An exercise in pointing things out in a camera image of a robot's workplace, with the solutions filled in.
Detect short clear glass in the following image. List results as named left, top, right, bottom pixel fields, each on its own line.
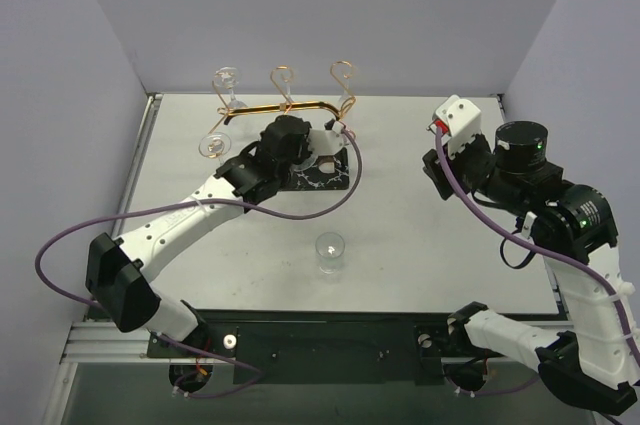
left=293, top=153, right=318, bottom=171
left=315, top=232, right=346, bottom=274

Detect clear champagne flute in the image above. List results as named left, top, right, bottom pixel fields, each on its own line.
left=333, top=61, right=356, bottom=119
left=279, top=69, right=306, bottom=119

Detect clear wine glass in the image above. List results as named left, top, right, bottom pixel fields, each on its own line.
left=212, top=66, right=248, bottom=112
left=198, top=132, right=232, bottom=165

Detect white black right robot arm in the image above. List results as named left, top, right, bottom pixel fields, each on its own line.
left=423, top=120, right=639, bottom=416

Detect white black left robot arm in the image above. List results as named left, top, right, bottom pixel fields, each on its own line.
left=86, top=115, right=311, bottom=357

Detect gold wine glass rack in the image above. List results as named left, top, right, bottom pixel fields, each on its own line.
left=207, top=61, right=350, bottom=191

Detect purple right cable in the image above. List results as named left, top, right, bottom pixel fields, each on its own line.
left=434, top=127, right=640, bottom=425

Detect purple cable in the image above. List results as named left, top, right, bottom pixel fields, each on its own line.
left=34, top=132, right=364, bottom=399
left=434, top=127, right=640, bottom=425

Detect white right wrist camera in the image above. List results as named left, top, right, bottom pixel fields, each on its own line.
left=428, top=95, right=481, bottom=160

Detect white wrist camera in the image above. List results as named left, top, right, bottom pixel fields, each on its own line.
left=308, top=121, right=348, bottom=157
left=428, top=95, right=481, bottom=160

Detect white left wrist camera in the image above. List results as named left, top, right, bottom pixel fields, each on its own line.
left=308, top=121, right=348, bottom=157

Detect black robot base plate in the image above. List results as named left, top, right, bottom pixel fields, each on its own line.
left=144, top=307, right=509, bottom=386

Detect aluminium table frame rail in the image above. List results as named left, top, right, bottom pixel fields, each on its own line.
left=61, top=321, right=150, bottom=364

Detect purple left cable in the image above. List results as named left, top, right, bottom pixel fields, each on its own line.
left=34, top=132, right=364, bottom=399

